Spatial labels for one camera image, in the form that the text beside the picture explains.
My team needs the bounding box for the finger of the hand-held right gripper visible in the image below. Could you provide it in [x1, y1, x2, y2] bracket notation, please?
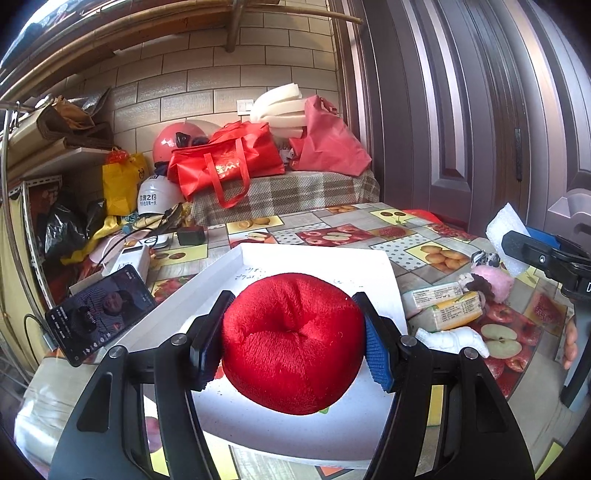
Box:
[529, 227, 561, 249]
[502, 231, 561, 278]

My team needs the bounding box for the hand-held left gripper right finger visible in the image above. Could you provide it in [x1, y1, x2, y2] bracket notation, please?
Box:
[353, 292, 536, 480]

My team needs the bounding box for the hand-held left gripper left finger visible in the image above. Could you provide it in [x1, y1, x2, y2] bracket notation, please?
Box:
[48, 290, 236, 480]

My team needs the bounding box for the white foam sheet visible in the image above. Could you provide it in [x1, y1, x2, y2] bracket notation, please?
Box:
[486, 202, 529, 277]

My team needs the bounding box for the pink plush toy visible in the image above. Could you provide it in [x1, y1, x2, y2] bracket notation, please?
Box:
[473, 264, 514, 303]

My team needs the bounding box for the white tissue pack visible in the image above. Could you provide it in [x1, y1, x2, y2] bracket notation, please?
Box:
[401, 281, 462, 317]

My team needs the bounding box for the red plush apple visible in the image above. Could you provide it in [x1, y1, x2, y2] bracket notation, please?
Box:
[222, 273, 370, 415]

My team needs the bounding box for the yellow tissue pack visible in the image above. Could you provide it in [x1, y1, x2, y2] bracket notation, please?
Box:
[416, 293, 483, 332]

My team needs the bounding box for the white shallow box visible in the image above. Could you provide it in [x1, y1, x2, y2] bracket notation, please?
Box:
[108, 242, 409, 470]

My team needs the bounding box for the person's right hand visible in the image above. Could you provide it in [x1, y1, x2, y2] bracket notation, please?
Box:
[562, 318, 581, 370]

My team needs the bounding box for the black charger block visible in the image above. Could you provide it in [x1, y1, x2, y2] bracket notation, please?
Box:
[178, 226, 207, 246]

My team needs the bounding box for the red plastic bag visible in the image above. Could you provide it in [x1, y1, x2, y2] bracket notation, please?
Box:
[402, 209, 444, 224]

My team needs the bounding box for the white power bank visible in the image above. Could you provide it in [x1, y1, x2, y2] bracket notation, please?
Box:
[113, 244, 151, 282]

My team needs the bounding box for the black smartphone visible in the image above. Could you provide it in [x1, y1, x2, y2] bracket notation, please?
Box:
[45, 264, 158, 367]

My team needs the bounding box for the fruit print tablecloth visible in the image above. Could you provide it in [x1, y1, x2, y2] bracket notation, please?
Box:
[14, 203, 591, 480]

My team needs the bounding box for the yellow cloth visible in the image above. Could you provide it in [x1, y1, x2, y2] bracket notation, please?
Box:
[62, 215, 139, 266]

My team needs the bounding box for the white helmet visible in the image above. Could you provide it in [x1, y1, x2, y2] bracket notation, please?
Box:
[137, 174, 185, 217]

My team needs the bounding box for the brown door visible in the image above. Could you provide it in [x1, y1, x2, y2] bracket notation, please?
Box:
[330, 0, 591, 259]

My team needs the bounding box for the plaid covered bench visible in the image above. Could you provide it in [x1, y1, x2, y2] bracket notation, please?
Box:
[191, 168, 380, 227]

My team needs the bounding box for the yellow shopping bag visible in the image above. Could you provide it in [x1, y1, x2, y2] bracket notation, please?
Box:
[102, 152, 147, 217]

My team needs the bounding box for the red tote bag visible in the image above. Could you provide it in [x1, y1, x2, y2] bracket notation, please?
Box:
[167, 121, 286, 209]

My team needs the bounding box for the black plastic bag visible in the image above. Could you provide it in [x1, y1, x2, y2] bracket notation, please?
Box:
[39, 198, 109, 259]

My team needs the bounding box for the pink helmet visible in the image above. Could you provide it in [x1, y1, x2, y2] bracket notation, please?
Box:
[153, 121, 209, 163]

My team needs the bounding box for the red nonwoven bag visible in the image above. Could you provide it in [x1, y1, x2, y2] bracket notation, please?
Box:
[288, 95, 372, 177]

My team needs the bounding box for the yellow curtain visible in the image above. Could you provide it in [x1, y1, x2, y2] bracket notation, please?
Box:
[0, 194, 42, 333]

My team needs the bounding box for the metal storage shelf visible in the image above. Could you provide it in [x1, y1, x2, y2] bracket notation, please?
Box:
[0, 115, 121, 315]

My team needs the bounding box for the white foam roll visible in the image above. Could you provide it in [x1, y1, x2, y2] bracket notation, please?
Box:
[249, 85, 310, 139]

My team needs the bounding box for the brown folded cardboard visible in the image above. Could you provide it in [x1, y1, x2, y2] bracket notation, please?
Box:
[37, 88, 114, 151]

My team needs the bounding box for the grey door handle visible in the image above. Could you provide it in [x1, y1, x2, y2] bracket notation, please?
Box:
[547, 187, 591, 217]

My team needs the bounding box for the wooden post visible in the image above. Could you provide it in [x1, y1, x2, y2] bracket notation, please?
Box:
[225, 0, 245, 52]

